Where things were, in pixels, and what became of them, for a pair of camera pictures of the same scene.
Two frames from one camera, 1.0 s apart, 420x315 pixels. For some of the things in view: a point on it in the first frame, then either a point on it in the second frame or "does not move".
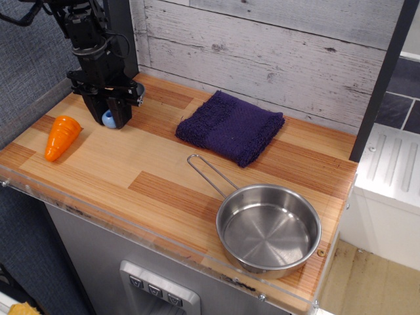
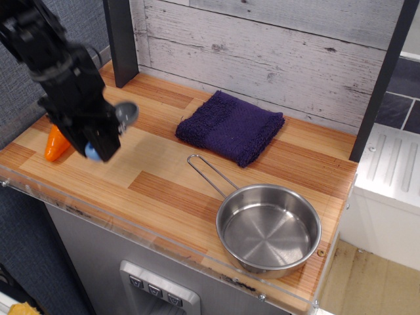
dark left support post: [121, 31] does not move
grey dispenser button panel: [149, 293] does not move
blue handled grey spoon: [107, 120] → [126, 113]
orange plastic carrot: [63, 134] does not move
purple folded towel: [230, 127] does not move
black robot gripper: [105, 77] → [73, 94]
